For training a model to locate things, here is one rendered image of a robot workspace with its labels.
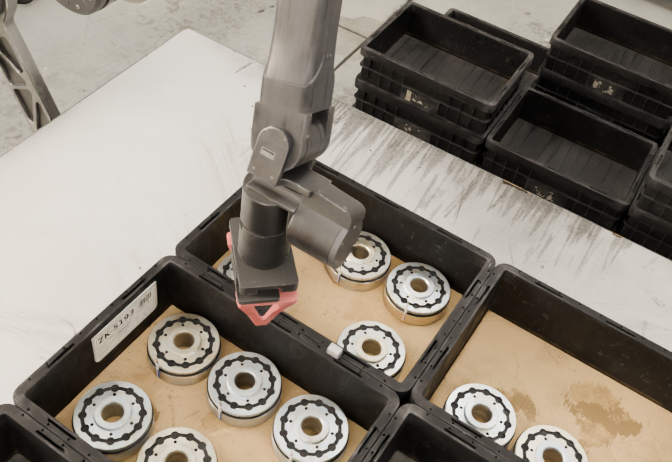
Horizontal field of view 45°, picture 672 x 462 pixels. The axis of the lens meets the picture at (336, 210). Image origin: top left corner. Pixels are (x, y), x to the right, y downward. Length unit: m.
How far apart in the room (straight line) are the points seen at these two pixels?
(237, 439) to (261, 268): 0.33
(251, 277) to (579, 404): 0.60
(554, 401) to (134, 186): 0.87
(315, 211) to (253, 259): 0.11
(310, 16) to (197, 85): 1.09
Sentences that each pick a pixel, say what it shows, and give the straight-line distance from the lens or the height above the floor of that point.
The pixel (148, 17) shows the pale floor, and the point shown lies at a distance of 3.31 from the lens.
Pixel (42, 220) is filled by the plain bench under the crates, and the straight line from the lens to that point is 1.58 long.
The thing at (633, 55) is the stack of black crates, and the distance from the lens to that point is 2.69.
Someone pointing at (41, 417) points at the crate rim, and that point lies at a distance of 1.07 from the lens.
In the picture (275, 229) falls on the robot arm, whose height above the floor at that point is 1.22.
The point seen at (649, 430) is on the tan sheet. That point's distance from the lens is 1.31.
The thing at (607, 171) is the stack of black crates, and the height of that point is 0.38.
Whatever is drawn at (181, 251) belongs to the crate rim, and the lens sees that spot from 1.20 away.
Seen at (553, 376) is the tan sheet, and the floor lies 0.83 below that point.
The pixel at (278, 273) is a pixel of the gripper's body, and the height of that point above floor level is 1.15.
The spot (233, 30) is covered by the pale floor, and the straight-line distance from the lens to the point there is 3.25.
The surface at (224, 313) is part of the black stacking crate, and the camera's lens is 1.18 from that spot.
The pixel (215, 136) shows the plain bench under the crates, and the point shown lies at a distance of 1.72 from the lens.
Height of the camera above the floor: 1.85
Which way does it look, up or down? 46 degrees down
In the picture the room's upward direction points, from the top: 10 degrees clockwise
